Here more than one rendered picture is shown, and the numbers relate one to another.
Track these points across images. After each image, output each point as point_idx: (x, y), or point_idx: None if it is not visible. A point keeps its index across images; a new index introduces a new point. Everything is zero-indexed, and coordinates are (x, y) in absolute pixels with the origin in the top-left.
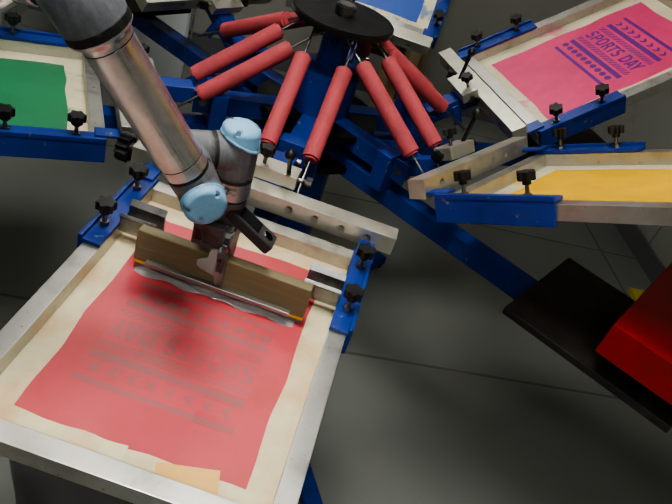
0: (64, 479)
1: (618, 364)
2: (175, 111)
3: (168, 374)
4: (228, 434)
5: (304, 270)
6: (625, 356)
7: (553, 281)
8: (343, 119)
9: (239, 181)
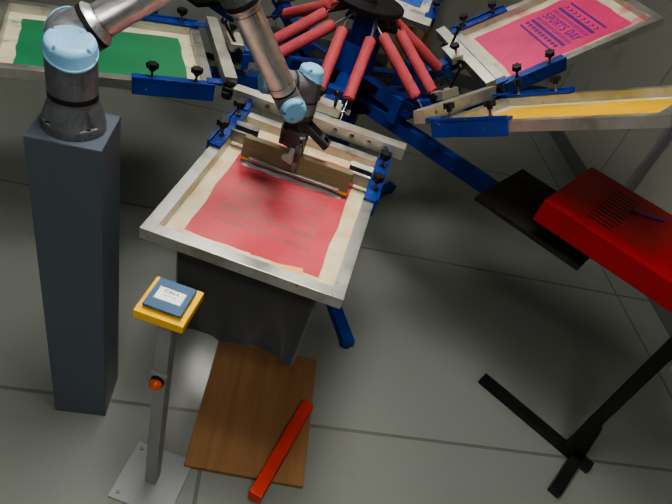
0: (209, 278)
1: (547, 226)
2: (280, 52)
3: (268, 219)
4: (306, 251)
5: (345, 168)
6: (551, 220)
7: (510, 182)
8: (368, 75)
9: (310, 102)
